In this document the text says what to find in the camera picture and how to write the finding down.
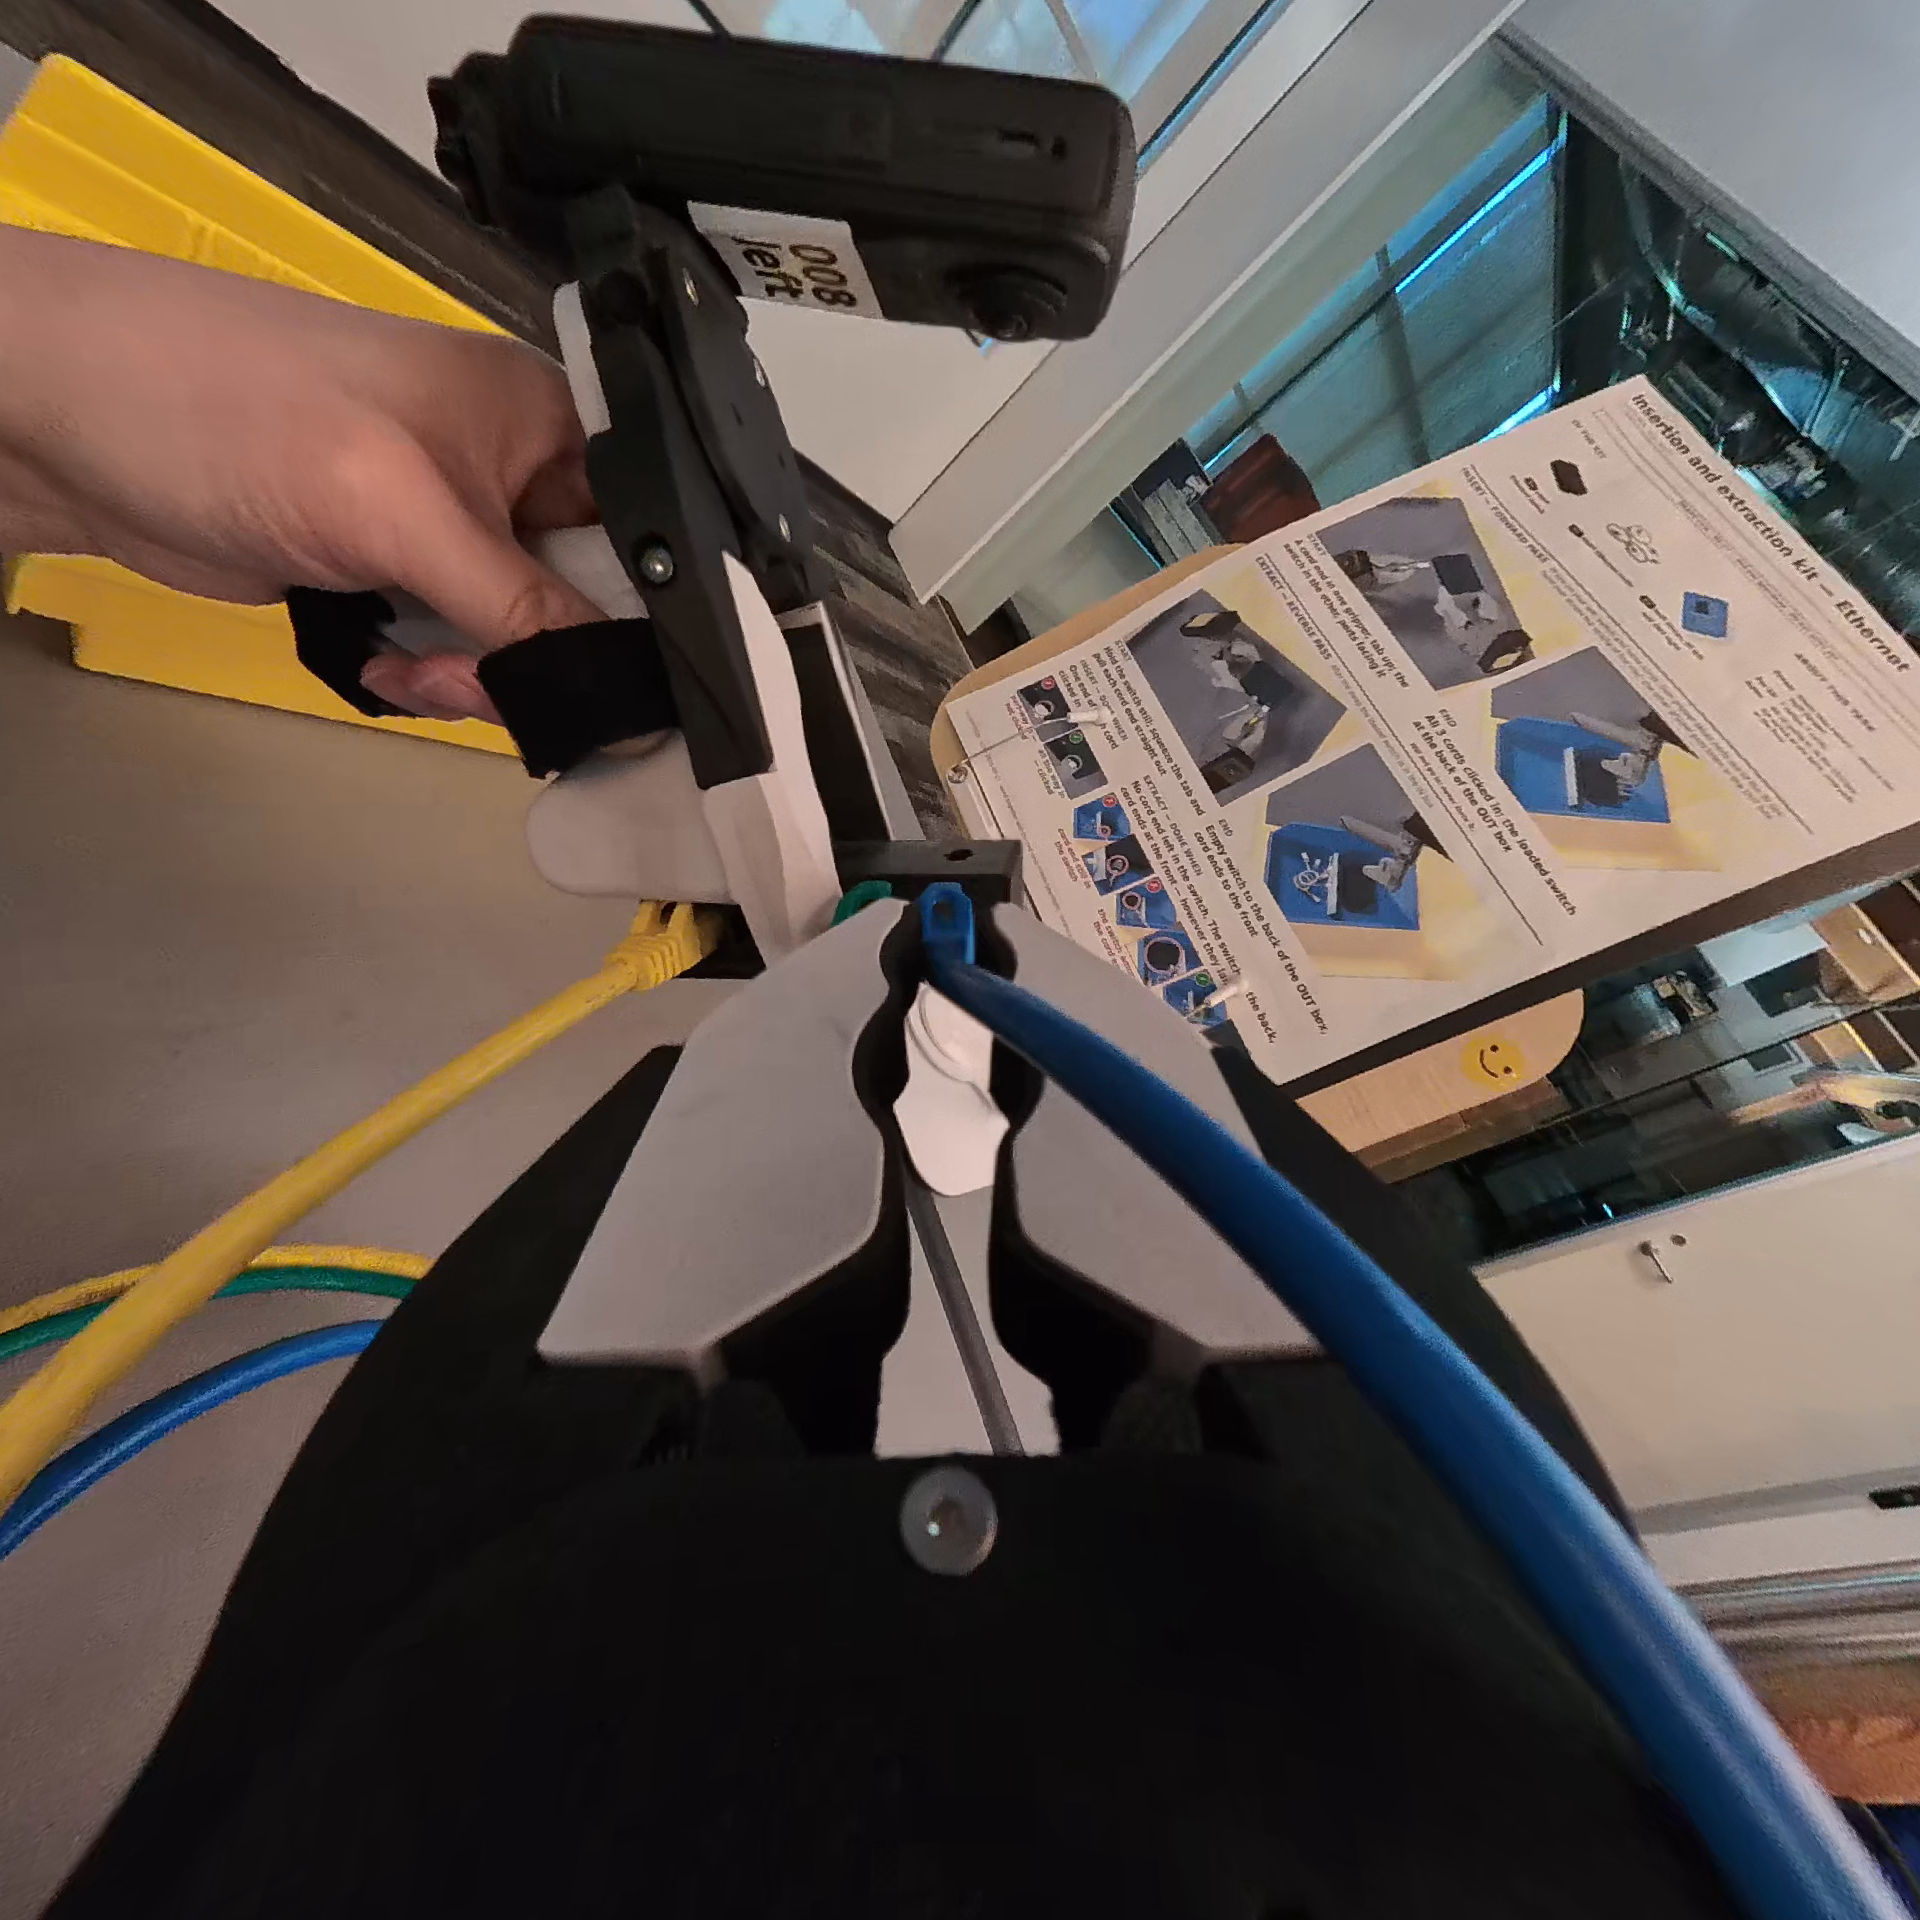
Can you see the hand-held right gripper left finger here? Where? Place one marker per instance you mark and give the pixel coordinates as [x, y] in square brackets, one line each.
[720, 1184]

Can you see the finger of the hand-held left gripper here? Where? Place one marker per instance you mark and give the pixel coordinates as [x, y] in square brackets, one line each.
[944, 1109]
[765, 751]

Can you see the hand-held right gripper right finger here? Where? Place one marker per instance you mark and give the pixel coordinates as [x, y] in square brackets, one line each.
[1141, 1244]

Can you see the black network switch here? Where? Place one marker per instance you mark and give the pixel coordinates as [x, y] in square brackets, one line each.
[921, 866]

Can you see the person's left hand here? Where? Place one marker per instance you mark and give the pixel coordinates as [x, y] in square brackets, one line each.
[330, 450]

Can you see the yellow smiley sticker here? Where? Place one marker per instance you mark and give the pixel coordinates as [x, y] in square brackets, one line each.
[1493, 1061]

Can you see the white door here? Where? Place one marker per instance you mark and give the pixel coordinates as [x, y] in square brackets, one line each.
[1725, 1348]

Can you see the printed instruction sheet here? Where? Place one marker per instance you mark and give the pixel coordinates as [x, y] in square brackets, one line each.
[1501, 720]

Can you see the yellow plastic bin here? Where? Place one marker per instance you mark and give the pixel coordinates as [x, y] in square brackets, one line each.
[119, 165]

